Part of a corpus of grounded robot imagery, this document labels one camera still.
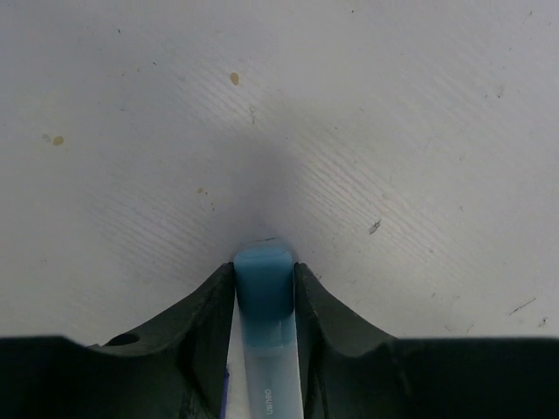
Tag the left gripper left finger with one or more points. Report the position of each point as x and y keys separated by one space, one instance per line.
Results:
x=171 y=366

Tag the purple pen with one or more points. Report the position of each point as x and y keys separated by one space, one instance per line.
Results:
x=226 y=393

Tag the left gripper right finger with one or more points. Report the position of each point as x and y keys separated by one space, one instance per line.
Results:
x=350 y=368

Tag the light blue highlighter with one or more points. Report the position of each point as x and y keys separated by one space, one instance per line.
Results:
x=264 y=279

